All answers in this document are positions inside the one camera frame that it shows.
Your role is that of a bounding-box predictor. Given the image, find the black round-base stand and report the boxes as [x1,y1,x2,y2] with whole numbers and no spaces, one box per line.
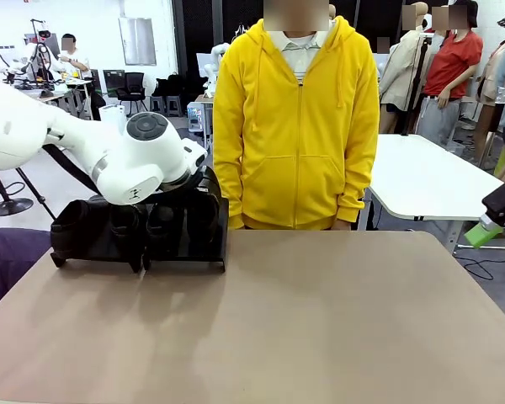
[0,167,59,222]

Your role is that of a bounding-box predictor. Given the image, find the mannequin with bucket hat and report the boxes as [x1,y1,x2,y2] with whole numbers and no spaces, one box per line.
[473,8,505,186]

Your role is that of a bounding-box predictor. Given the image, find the grey stool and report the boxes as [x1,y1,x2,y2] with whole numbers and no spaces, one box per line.
[149,95,167,119]
[165,95,183,119]

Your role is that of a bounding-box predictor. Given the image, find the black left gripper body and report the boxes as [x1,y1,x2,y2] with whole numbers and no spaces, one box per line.
[189,166,221,198]

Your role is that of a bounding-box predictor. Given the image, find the computer case with lights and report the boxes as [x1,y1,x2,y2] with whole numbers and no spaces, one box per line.
[186,102,215,135]

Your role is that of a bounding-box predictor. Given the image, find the mannequin in red shirt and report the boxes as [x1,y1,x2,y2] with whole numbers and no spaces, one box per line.
[420,0,485,149]

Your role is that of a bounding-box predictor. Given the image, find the white workbench table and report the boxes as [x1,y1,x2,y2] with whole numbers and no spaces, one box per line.
[8,77,96,123]

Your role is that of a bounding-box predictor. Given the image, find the black tripod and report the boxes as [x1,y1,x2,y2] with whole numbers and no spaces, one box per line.
[401,35,433,136]

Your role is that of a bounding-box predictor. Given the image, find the person in yellow hoodie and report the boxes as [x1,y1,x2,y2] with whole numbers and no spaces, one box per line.
[212,15,380,231]

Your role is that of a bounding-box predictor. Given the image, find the person's right forearm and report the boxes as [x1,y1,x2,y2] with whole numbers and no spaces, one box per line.
[212,134,246,231]

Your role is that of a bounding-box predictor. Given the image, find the person in white T-shirt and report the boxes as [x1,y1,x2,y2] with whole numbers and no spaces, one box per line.
[56,33,94,85]

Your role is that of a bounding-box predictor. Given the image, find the black office chair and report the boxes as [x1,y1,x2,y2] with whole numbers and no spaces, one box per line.
[115,72,149,120]

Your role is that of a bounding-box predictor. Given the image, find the black monitor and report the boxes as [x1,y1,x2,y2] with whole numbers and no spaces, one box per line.
[103,69,126,97]

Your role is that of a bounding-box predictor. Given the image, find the black cable sleeve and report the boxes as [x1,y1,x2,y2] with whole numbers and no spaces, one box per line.
[40,142,205,202]

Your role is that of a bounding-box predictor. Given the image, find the black floor cable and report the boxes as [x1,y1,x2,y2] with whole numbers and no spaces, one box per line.
[460,251,505,281]

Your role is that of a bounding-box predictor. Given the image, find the black bags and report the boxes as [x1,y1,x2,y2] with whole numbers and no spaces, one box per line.
[152,72,184,98]

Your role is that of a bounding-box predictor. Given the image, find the mannequin in beige jacket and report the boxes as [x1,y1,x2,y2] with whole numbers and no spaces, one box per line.
[378,2,430,135]

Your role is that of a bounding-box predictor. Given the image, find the white air purifier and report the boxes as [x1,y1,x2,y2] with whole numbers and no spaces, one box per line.
[98,104,127,127]

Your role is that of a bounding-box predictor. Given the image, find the person's left forearm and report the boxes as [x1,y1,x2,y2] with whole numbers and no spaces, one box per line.
[336,134,380,222]

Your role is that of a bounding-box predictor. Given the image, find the silver wall panel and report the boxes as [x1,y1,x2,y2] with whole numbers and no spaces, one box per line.
[118,16,157,66]

